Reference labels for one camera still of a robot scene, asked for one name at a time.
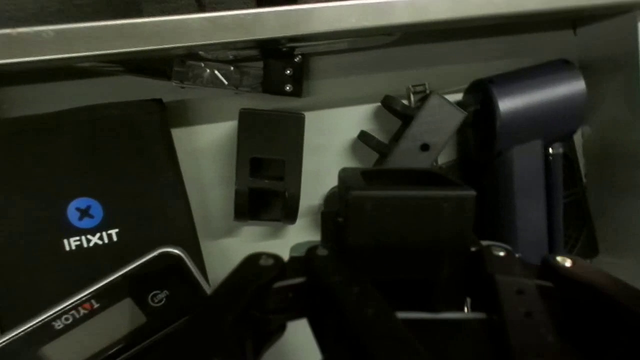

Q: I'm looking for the black bracket with screws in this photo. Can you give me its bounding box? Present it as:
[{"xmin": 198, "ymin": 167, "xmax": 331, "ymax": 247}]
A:
[{"xmin": 262, "ymin": 49, "xmax": 305, "ymax": 98}]

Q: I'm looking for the black digital kitchen scale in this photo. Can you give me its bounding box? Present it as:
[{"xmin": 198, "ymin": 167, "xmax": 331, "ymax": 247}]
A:
[{"xmin": 0, "ymin": 246, "xmax": 212, "ymax": 360}]

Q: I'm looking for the black plastic bracket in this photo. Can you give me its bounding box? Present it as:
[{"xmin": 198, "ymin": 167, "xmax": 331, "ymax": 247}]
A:
[{"xmin": 233, "ymin": 107, "xmax": 306, "ymax": 225}]

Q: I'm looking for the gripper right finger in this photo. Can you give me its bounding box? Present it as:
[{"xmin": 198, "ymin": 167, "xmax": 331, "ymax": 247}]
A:
[{"xmin": 401, "ymin": 169, "xmax": 640, "ymax": 360}]

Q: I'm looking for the black case with blue logo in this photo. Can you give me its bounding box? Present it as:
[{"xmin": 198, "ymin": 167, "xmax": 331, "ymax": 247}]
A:
[{"xmin": 0, "ymin": 98, "xmax": 209, "ymax": 335}]

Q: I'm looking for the black mount with clips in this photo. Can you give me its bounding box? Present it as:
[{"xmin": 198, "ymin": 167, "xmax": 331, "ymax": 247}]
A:
[{"xmin": 356, "ymin": 82, "xmax": 469, "ymax": 169}]

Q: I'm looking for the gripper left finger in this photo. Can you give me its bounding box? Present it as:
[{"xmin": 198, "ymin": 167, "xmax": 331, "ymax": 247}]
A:
[{"xmin": 207, "ymin": 167, "xmax": 402, "ymax": 360}]

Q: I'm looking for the grey metal rail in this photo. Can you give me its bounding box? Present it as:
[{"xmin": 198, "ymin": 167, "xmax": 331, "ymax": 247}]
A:
[{"xmin": 0, "ymin": 0, "xmax": 640, "ymax": 66}]

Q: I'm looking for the dark blue hair dryer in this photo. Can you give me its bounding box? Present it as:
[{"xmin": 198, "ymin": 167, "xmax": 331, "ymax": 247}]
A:
[{"xmin": 456, "ymin": 58, "xmax": 601, "ymax": 264}]

